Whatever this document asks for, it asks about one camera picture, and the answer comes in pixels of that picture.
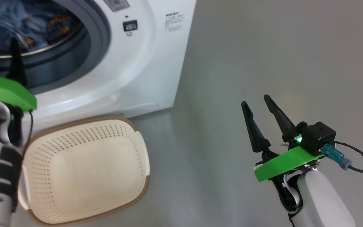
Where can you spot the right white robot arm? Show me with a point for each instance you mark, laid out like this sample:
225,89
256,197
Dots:
320,201

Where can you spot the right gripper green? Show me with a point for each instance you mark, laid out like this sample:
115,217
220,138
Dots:
285,162

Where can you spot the white front-load washing machine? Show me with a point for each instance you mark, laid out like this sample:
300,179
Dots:
131,72

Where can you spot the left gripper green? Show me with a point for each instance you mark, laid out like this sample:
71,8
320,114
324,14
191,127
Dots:
5,90

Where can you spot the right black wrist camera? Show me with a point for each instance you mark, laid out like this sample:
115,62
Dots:
318,137

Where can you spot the grey door lock plate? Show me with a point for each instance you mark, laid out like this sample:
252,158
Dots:
116,4

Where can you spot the cream perforated laundry basket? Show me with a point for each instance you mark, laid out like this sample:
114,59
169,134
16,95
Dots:
83,170

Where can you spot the blue cartoon-print clothing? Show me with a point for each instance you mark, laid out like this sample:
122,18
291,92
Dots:
39,22

